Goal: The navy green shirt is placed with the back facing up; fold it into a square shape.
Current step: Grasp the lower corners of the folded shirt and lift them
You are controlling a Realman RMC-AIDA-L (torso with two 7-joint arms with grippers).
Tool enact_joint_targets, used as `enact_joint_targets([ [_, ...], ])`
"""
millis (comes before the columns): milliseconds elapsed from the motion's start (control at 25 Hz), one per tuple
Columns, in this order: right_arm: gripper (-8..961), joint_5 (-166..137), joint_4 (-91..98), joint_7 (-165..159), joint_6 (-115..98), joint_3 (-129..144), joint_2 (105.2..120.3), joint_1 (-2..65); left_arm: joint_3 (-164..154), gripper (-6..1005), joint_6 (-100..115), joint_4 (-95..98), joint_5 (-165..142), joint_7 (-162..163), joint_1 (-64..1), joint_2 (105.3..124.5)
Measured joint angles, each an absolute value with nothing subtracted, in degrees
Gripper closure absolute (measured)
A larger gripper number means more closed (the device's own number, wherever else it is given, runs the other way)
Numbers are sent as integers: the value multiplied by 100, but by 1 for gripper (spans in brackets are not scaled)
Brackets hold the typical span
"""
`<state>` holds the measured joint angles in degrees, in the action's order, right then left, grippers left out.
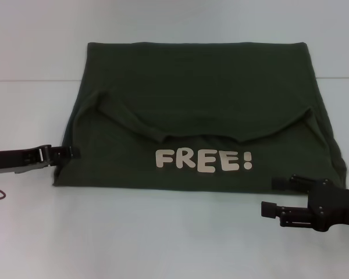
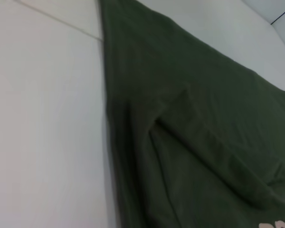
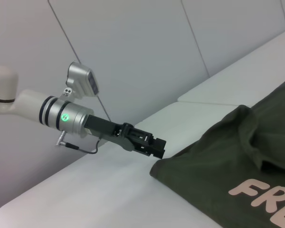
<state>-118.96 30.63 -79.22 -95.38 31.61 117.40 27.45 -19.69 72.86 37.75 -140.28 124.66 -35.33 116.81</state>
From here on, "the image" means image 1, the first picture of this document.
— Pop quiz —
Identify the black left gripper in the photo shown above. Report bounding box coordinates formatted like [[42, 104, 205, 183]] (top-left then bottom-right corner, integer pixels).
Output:
[[0, 144, 82, 176]]

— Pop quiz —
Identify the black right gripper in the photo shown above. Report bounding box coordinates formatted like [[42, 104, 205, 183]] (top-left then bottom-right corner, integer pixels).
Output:
[[260, 173, 349, 233]]

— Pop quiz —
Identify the dark green t-shirt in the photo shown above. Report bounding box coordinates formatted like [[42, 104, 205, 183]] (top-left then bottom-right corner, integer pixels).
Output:
[[50, 41, 348, 199]]

